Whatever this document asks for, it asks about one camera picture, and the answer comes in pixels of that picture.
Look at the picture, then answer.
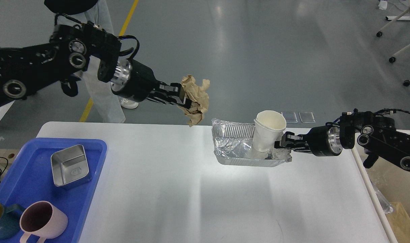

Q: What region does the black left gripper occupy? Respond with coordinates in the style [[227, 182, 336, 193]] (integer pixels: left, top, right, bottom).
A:
[[110, 59, 192, 109]]

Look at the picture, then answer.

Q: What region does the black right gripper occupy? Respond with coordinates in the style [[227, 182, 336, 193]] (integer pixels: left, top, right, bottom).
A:
[[275, 126, 343, 157]]

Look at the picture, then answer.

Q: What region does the brown paper ball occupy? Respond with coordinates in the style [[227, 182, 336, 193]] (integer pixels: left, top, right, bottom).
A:
[[178, 75, 210, 127]]

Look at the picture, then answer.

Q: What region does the white paper cup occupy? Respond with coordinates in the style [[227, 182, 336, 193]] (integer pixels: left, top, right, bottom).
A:
[[252, 110, 287, 152]]

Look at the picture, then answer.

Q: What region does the aluminium foil tray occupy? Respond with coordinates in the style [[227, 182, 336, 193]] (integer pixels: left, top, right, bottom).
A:
[[211, 118, 292, 167]]

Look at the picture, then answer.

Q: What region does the stainless steel rectangular container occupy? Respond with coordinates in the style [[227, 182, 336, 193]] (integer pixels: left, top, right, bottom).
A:
[[50, 144, 92, 190]]

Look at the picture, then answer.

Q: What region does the pink mug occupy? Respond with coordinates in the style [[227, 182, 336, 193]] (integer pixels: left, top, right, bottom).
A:
[[19, 200, 69, 243]]

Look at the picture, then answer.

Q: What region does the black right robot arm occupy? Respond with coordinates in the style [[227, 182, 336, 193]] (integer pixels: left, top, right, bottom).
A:
[[274, 109, 410, 172]]

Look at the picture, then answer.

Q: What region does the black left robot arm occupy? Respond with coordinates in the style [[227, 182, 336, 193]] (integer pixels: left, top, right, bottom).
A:
[[0, 15, 192, 109]]

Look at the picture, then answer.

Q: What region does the clear floor plate left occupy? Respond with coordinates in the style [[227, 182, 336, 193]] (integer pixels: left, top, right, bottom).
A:
[[282, 112, 298, 124]]

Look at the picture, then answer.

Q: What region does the person in light jeans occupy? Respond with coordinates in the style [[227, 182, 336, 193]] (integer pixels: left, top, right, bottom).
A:
[[44, 0, 139, 123]]

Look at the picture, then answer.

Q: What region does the white plastic bin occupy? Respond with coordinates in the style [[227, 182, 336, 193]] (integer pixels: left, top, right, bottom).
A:
[[350, 129, 410, 243]]

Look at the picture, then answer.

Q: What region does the blue plastic tray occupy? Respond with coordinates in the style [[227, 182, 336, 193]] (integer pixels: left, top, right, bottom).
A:
[[0, 137, 107, 243]]

